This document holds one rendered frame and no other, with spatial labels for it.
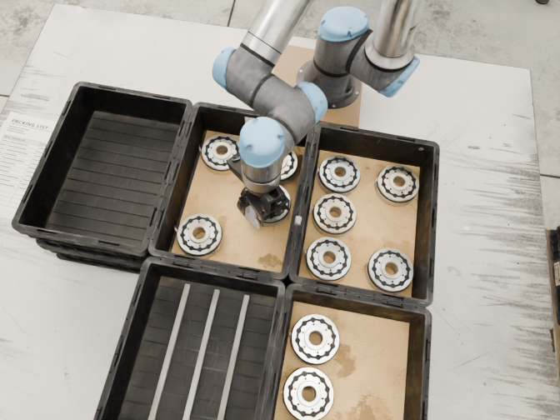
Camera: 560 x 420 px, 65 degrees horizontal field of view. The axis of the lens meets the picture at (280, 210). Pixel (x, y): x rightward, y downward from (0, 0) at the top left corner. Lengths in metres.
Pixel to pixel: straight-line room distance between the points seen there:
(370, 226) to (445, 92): 0.60
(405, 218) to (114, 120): 0.79
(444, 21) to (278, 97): 2.10
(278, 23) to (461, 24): 2.08
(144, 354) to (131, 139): 0.54
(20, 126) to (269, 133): 0.95
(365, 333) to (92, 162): 0.78
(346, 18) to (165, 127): 0.53
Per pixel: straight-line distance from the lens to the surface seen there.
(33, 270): 1.31
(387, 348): 1.03
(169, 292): 1.04
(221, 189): 1.11
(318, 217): 1.05
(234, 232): 1.06
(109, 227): 1.13
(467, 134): 1.47
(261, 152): 0.72
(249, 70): 0.83
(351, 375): 1.01
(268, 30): 0.84
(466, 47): 2.74
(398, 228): 1.11
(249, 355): 1.00
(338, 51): 1.17
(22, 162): 1.45
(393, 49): 1.07
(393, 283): 1.03
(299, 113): 0.79
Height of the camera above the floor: 1.82
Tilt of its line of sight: 67 degrees down
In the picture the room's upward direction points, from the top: 4 degrees clockwise
